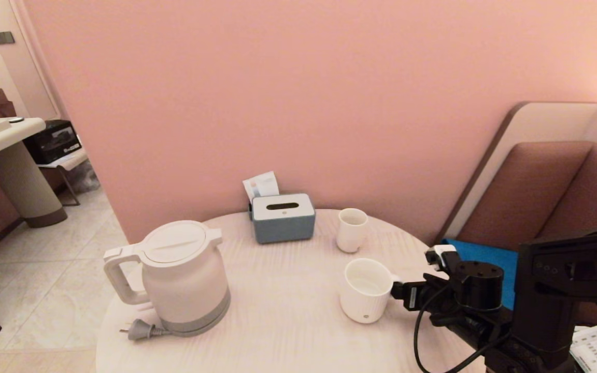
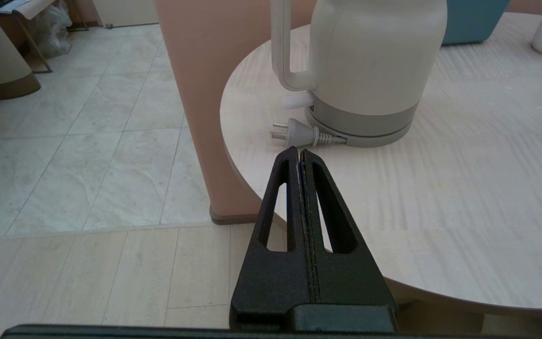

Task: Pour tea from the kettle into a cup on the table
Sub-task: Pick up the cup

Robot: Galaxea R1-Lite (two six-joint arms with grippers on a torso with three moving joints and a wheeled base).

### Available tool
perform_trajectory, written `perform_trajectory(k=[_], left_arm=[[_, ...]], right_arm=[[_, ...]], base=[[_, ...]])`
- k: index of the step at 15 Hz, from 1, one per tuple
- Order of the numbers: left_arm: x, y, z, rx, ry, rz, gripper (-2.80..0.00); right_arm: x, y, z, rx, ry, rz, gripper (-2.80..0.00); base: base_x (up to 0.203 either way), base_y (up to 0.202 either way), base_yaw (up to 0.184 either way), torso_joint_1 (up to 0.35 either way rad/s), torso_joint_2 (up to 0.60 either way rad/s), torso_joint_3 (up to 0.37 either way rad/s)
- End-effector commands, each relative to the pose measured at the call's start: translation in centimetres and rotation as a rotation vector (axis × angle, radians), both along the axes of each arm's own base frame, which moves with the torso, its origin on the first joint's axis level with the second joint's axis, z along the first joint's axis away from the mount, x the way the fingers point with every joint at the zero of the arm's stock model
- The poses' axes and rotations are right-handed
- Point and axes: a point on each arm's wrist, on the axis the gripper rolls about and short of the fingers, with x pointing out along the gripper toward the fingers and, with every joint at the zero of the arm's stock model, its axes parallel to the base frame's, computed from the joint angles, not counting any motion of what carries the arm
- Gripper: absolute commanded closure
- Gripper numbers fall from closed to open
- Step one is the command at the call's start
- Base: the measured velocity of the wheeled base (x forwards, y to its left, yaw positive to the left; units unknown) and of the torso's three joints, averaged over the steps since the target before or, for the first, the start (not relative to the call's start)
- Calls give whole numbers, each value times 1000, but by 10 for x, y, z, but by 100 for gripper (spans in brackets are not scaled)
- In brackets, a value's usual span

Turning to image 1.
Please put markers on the brown upholstered sofa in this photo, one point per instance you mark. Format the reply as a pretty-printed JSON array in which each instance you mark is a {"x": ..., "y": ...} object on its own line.
[{"x": 563, "y": 197}]

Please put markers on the white paper sachets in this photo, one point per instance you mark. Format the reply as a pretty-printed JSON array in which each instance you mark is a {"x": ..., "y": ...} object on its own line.
[{"x": 261, "y": 184}]

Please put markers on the grey power plug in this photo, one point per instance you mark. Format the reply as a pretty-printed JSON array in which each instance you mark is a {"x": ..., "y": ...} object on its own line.
[{"x": 141, "y": 329}]

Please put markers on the grey round kettle base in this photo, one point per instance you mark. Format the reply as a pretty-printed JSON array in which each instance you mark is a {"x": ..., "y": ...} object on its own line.
[{"x": 197, "y": 332}]

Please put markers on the grey wall switch plate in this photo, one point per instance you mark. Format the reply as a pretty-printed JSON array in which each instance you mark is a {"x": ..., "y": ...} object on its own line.
[{"x": 4, "y": 37}]

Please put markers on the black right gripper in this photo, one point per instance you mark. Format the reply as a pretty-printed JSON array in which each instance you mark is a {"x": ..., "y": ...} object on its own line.
[{"x": 477, "y": 287}]

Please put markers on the grey tissue box white lid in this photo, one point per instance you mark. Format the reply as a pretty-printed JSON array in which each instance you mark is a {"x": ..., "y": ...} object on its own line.
[{"x": 283, "y": 225}]

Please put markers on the white electric kettle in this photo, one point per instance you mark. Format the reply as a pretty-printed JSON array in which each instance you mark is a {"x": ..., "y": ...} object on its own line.
[{"x": 189, "y": 280}]

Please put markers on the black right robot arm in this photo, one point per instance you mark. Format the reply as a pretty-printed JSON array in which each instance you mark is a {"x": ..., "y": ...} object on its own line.
[{"x": 547, "y": 311}]

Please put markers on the beige sink pedestal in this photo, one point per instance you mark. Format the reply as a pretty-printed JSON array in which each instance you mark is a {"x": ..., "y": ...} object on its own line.
[{"x": 24, "y": 190}]

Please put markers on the white ribbed mug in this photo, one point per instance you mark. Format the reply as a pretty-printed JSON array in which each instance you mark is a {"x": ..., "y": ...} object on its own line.
[{"x": 363, "y": 303}]

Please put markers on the blue folded cloth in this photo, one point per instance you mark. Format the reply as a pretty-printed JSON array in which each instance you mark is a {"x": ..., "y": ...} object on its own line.
[{"x": 485, "y": 256}]

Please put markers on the beige rounded backrest panel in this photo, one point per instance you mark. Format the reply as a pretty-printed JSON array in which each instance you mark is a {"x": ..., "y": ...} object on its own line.
[{"x": 537, "y": 123}]

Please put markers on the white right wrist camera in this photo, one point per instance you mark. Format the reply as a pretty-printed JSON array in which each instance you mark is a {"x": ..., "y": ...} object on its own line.
[{"x": 441, "y": 254}]

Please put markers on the round black sink stopper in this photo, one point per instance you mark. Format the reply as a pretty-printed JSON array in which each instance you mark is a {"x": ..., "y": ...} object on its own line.
[{"x": 16, "y": 120}]

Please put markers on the small white metal-legged stool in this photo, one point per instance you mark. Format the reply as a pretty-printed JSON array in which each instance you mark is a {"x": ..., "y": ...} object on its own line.
[{"x": 70, "y": 160}]

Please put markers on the black box appliance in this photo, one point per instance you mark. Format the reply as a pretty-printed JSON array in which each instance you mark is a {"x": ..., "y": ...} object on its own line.
[{"x": 52, "y": 143}]

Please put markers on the clear plastic bag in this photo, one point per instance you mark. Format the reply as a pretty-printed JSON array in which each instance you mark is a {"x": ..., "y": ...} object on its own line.
[{"x": 83, "y": 180}]

